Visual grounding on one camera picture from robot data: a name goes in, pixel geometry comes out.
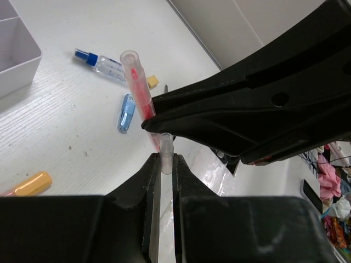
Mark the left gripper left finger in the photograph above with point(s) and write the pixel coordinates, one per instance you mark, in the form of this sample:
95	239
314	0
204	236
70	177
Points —
133	218

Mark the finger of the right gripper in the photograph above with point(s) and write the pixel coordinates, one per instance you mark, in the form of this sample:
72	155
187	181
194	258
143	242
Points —
306	70
257	138

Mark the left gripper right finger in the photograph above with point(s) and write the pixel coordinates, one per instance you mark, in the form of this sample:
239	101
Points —
194	218

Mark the small clear pen cap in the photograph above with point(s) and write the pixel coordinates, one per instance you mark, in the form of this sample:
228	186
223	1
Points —
166	153

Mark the red pen clear cap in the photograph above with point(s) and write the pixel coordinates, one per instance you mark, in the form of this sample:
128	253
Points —
136	79

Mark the colourful cloth pile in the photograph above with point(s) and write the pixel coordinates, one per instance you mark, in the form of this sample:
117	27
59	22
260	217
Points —
330	165

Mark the blue correction tape dispenser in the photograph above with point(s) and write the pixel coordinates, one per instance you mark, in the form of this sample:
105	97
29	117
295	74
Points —
126	114

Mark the yellow eraser cube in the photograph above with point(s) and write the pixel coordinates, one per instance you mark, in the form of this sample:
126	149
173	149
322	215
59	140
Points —
152	81

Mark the orange yellow highlighter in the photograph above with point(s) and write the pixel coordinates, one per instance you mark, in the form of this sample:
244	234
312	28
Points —
32	186

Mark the blue cap spray bottle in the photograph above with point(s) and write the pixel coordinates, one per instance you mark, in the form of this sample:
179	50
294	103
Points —
104	66

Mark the white right organizer container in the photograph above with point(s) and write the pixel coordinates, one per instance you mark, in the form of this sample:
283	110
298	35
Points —
20	54

